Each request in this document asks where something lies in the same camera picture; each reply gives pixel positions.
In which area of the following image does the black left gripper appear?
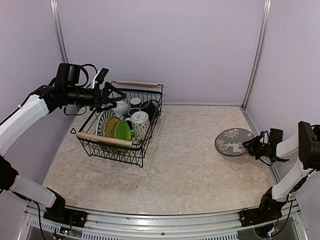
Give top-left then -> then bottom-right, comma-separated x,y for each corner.
65,81 -> 126,113

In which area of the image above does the white black striped plate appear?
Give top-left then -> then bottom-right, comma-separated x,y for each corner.
96,109 -> 117,137

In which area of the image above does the grey reindeer snowflake plate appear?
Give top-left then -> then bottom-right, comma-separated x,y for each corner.
214,128 -> 255,157

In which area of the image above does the woven bamboo tray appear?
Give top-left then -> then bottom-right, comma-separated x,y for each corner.
101,116 -> 121,154

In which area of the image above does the green plastic plate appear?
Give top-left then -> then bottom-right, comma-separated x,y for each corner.
111,120 -> 132,141

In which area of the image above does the white floral patterned mug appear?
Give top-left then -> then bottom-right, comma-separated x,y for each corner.
125,111 -> 150,140

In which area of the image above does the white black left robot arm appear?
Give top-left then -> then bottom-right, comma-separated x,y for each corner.
0,63 -> 126,223

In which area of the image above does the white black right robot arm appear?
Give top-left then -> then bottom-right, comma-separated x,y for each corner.
242,121 -> 320,222

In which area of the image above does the white grey ceramic bowl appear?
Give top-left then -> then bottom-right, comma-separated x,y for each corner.
111,101 -> 130,116

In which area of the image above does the dark blue cup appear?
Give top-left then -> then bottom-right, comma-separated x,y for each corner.
127,107 -> 140,117

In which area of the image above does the brown white small cup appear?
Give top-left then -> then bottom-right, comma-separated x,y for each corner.
129,97 -> 142,108

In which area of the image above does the dark green mug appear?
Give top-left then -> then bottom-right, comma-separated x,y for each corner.
139,100 -> 159,122

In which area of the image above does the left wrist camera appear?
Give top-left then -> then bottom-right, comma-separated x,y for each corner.
91,68 -> 109,89

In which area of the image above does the black wire dish rack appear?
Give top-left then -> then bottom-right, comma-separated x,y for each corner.
71,81 -> 163,167

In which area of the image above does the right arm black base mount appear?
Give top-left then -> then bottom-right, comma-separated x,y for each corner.
239,208 -> 283,227

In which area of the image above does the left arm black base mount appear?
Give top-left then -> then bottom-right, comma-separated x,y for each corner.
43,208 -> 88,228

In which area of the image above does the aluminium front frame rail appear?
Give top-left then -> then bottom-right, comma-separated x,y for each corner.
18,203 -> 308,240

